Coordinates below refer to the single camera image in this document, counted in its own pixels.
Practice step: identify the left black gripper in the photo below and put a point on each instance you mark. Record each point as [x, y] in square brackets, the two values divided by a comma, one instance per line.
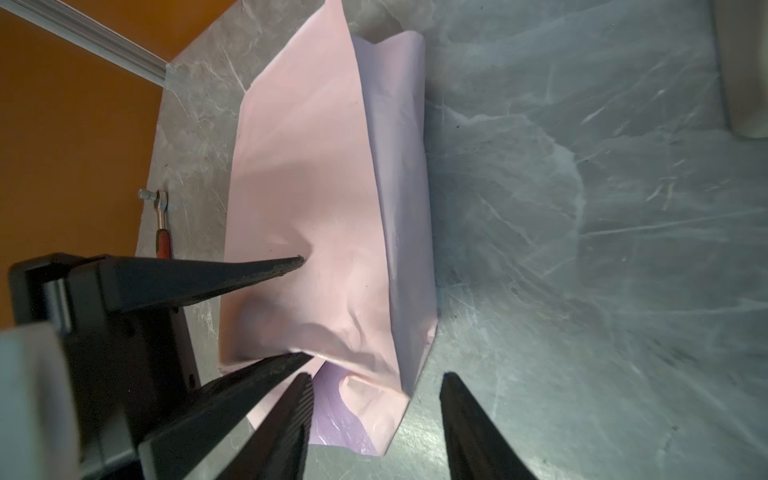
[128, 350]

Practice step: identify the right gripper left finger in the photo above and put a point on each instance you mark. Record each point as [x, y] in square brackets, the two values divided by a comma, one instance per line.
[278, 448]

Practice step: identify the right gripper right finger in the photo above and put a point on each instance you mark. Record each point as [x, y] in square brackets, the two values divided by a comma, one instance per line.
[475, 447]

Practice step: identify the pink wrapping paper sheet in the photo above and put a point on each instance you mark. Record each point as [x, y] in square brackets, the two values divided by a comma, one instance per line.
[329, 164]

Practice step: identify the white tape dispenser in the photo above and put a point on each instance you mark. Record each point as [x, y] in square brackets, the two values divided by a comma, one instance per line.
[741, 33]

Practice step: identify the red handled ratchet tool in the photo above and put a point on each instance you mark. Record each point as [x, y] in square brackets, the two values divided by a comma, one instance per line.
[159, 198]

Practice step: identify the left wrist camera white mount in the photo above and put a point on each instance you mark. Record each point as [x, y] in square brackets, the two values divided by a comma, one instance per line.
[39, 426]

